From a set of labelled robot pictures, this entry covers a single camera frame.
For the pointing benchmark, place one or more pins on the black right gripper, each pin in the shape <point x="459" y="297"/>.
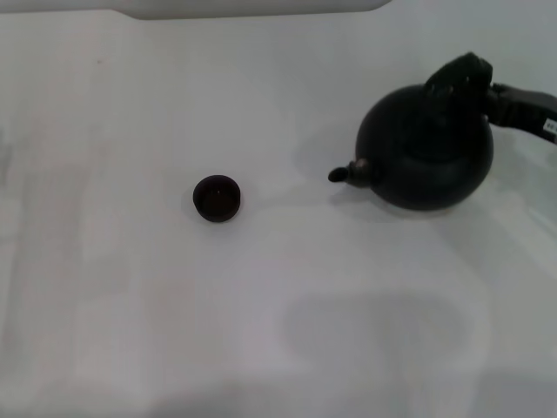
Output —
<point x="526" y="113"/>

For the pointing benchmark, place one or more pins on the black round teapot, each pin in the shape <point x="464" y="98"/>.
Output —
<point x="426" y="161"/>

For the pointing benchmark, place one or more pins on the dark brown teacup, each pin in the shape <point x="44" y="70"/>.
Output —
<point x="216" y="198"/>

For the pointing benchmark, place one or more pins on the white tablecloth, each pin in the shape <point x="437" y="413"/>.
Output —
<point x="261" y="283"/>

